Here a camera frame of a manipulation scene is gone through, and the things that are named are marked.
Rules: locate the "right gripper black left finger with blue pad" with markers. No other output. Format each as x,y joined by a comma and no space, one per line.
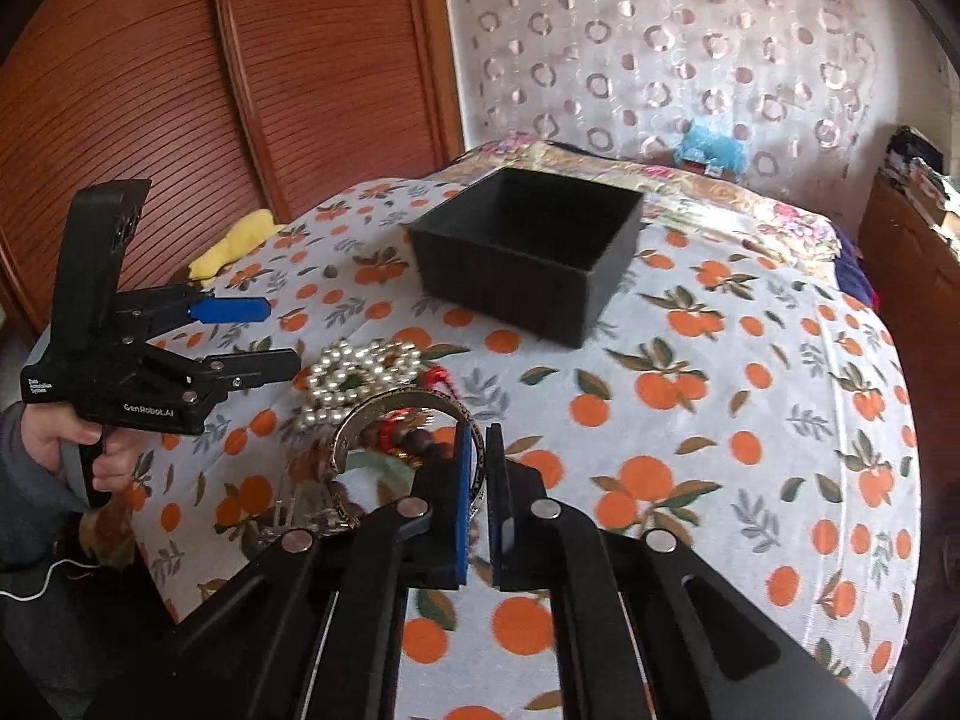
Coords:
436,558

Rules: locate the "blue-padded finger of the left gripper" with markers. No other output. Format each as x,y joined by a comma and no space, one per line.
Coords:
205,309

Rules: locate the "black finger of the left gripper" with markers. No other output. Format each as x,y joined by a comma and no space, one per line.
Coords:
249,369

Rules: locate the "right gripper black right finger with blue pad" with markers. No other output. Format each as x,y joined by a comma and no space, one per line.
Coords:
516,551

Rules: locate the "grey sleeve forearm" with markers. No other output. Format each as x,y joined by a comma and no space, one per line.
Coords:
40,515

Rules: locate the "yellow cloth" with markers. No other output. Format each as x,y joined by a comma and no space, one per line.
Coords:
242,238

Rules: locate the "red-brown wooden wardrobe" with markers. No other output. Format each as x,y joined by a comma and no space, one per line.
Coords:
225,106

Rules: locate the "orange-print bed sheet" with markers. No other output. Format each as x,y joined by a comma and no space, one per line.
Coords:
761,417

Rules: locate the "black square storage box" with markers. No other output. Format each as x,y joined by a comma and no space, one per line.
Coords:
539,251

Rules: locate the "blue plush toy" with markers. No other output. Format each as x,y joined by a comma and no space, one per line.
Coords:
715,154

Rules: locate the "wooden side cabinet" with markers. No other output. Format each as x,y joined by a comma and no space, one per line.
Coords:
915,275

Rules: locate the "sheer circle-pattern curtain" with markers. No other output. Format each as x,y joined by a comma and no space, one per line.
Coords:
783,85

